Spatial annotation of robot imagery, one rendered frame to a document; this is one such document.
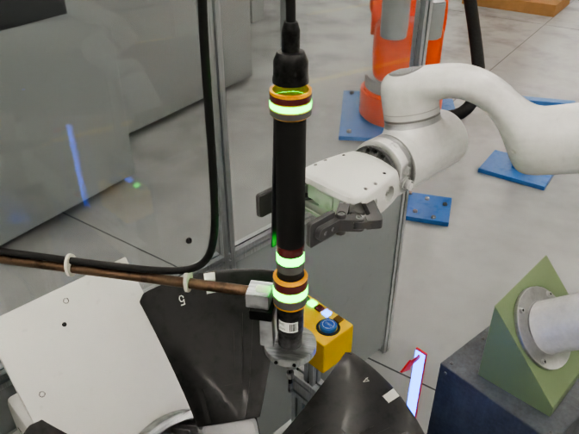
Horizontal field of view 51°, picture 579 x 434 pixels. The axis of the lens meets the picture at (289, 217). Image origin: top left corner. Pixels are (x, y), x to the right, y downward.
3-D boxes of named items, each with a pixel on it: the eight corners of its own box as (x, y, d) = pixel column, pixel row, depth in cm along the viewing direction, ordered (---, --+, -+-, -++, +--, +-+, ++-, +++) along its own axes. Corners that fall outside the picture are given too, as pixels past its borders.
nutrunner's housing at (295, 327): (273, 369, 81) (266, 26, 56) (279, 349, 84) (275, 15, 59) (301, 374, 80) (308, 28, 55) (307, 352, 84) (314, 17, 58)
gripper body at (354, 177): (407, 209, 78) (350, 244, 72) (348, 181, 84) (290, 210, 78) (414, 158, 74) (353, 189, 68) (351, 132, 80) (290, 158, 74)
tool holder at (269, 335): (244, 361, 79) (240, 305, 74) (257, 325, 85) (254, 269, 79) (311, 371, 77) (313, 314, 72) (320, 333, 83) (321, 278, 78)
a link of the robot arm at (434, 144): (410, 129, 76) (419, 197, 79) (468, 102, 83) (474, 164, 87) (360, 127, 82) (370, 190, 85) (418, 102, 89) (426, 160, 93)
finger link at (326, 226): (365, 234, 70) (326, 258, 66) (345, 223, 72) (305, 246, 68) (367, 211, 68) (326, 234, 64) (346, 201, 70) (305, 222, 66)
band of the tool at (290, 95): (265, 122, 61) (264, 95, 59) (275, 106, 65) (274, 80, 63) (308, 126, 60) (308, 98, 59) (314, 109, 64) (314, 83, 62)
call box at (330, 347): (275, 342, 148) (275, 310, 142) (304, 323, 153) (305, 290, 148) (322, 379, 138) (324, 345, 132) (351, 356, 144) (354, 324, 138)
